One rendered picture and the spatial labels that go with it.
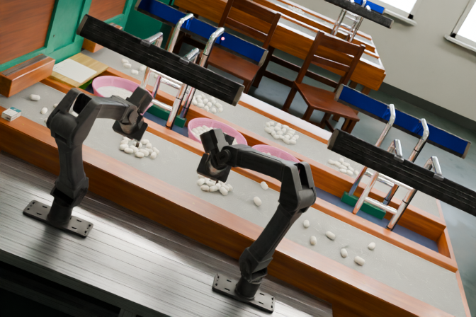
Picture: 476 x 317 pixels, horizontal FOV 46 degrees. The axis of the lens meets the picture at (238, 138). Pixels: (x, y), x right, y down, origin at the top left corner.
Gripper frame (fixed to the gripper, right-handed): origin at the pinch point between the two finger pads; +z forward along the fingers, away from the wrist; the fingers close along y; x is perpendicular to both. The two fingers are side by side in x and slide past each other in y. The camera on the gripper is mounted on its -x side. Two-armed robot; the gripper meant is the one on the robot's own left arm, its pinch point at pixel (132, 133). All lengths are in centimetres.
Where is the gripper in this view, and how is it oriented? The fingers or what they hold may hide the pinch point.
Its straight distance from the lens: 195.9
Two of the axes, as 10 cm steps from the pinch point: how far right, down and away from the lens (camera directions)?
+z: -0.9, 2.6, 9.6
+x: -4.1, 8.7, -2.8
